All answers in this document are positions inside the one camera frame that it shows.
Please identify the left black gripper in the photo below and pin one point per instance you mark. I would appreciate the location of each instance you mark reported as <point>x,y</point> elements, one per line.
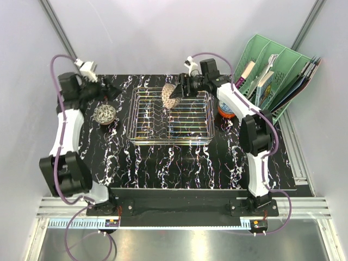
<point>104,92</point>

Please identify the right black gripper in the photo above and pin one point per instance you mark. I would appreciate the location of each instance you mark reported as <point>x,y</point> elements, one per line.
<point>180,92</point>

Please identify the red patterned ceramic bowl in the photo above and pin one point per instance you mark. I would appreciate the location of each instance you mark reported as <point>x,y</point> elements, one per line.
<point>166,92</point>

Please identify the black leaf pattern bowl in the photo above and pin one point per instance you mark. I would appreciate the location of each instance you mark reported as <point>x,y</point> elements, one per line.
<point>104,114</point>

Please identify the metal wire dish rack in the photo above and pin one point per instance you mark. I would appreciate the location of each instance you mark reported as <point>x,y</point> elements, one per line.
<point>191,122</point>

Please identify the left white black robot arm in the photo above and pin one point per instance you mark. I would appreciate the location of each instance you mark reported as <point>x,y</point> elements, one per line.
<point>65,173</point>

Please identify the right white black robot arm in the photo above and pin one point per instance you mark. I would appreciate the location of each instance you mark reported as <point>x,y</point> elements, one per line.
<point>256,129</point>

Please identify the blue orange ceramic bowl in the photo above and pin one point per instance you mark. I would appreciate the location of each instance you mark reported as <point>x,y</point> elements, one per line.
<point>224,110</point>

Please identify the black marble pattern mat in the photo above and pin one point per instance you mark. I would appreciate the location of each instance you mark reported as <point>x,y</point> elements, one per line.
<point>116,162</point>

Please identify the purple spine book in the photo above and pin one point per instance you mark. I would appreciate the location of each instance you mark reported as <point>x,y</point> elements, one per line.
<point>245,74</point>

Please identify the blue yellow cover book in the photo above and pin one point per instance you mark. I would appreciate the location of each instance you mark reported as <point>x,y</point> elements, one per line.
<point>263,89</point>

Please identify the green plastic file organizer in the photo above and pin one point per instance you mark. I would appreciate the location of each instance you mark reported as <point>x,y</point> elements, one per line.
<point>259,49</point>

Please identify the white crumpled paper item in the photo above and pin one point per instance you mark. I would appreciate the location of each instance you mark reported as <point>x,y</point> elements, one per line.
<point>269,64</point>

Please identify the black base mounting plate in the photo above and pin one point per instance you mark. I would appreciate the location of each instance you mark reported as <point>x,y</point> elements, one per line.
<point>175,221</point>

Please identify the dark folders stack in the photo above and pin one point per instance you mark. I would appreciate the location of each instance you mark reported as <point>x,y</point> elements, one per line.
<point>294,85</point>

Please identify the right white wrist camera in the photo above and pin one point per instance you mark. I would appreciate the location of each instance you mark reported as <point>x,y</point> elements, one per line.
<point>191,66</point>

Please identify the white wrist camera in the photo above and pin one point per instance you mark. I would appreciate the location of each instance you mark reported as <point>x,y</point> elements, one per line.
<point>87,69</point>
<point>191,66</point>

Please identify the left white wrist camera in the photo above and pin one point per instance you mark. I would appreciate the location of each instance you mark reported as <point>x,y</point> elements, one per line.
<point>87,69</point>

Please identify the aluminium rail frame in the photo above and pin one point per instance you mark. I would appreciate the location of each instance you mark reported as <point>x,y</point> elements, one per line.
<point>280,207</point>

